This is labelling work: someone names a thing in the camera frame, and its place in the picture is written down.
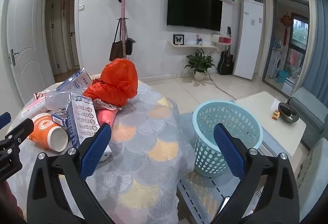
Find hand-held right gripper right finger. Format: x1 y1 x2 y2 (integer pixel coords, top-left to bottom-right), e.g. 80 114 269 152
212 123 300 224

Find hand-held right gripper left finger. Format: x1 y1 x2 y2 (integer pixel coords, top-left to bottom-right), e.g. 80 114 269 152
27 123 116 224

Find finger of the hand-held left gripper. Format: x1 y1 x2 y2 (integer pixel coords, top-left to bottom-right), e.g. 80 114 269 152
0 112 11 129
0 118 34 149

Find light blue plastic basket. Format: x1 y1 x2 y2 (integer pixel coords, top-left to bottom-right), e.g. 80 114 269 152
192 101 263 177

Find clear plastic bottle blue cap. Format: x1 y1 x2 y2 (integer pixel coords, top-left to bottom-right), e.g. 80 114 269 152
45 88 85 112

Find white heart print bag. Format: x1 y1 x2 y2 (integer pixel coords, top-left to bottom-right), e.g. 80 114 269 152
92 98 123 112

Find orange plastic bag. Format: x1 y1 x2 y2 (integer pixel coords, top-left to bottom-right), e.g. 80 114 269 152
83 58 139 107

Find person's left forearm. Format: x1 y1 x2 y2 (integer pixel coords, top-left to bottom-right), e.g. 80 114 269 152
0 180 18 217

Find small black shoulder bag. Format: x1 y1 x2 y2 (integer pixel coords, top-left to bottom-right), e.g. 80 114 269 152
125 21 136 55

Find orange paper cup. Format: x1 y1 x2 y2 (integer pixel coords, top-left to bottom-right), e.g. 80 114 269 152
27 112 69 154

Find pink white packet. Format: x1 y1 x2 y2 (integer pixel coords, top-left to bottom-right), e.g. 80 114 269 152
20 92 52 119

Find pink plastic pouch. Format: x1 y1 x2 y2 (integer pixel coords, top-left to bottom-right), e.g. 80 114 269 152
96 108 121 127

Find tall blue white milk carton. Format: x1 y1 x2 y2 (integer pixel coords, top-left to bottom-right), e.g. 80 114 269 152
65 92 101 150

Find small blue box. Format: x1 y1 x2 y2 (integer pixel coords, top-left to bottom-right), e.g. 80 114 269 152
51 110 69 127

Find black smartphone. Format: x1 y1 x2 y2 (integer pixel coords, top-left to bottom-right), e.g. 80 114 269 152
217 196 231 217

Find fan pattern tablecloth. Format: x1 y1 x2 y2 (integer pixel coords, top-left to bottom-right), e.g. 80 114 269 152
5 74 196 224

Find white coffee table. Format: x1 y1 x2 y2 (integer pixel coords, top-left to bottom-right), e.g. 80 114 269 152
234 91 306 160

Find flattened blue white milk carton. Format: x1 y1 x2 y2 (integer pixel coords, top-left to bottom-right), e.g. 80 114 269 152
55 67 93 92

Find dark ashtray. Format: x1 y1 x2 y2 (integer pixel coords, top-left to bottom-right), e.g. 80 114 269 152
278 102 299 123

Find white door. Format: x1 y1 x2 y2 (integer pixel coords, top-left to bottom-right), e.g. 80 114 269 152
6 0 55 86

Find black acoustic guitar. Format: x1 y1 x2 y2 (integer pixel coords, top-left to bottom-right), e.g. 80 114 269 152
218 26 234 75

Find grey sofa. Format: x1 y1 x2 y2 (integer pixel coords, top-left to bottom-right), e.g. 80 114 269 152
288 87 328 214

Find blue bucket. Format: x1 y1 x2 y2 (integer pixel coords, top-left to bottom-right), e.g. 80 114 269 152
277 70 289 83

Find potted green plant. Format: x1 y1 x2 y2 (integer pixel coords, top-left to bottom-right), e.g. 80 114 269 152
184 50 216 82

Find brown tote bag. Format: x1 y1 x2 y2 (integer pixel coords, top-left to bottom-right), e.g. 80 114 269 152
109 20 124 62

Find white washing machine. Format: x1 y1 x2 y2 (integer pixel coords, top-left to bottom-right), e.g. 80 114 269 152
268 50 284 78

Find short wavy white shelf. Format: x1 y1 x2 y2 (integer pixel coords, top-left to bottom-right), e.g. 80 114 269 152
167 40 219 51

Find pink white tissue box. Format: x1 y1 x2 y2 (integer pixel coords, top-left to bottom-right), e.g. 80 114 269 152
211 33 232 45

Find white standing air conditioner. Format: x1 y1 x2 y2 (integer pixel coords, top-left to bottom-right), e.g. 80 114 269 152
233 0 264 79

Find pink coat rack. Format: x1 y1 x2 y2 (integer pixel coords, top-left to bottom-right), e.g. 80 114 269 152
110 0 142 60

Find red knot decoration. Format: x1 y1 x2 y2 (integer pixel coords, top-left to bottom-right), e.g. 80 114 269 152
280 12 293 42

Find blue curtain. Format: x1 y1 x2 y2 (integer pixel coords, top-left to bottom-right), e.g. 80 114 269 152
301 0 328 101

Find floor cable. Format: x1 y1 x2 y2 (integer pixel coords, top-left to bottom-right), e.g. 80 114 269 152
209 74 237 100

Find black wall television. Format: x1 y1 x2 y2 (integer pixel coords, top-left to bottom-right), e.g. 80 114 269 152
166 0 223 32

